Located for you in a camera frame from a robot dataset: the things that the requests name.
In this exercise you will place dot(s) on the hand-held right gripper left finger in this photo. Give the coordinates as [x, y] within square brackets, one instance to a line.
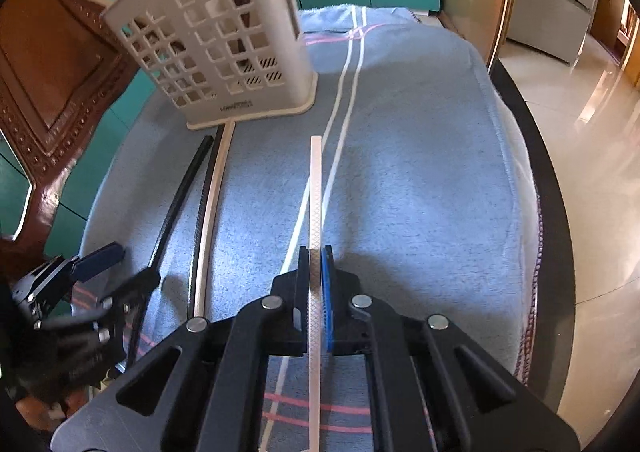
[303, 282]

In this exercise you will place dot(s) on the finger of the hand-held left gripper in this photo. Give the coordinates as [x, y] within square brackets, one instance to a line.
[132, 289]
[97, 259]

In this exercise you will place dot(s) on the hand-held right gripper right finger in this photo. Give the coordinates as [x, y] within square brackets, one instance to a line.
[328, 302]

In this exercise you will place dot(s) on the black chopstick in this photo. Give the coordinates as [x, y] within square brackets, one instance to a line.
[182, 197]
[209, 182]

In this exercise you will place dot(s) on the white perforated utensil holder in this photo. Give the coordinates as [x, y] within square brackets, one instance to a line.
[280, 32]

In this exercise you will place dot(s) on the blue striped towel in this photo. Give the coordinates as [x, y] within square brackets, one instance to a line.
[425, 182]

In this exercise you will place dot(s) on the carved wooden chair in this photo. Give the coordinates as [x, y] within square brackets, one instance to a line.
[55, 97]

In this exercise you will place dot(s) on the wooden door frame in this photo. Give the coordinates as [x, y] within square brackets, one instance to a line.
[607, 17]

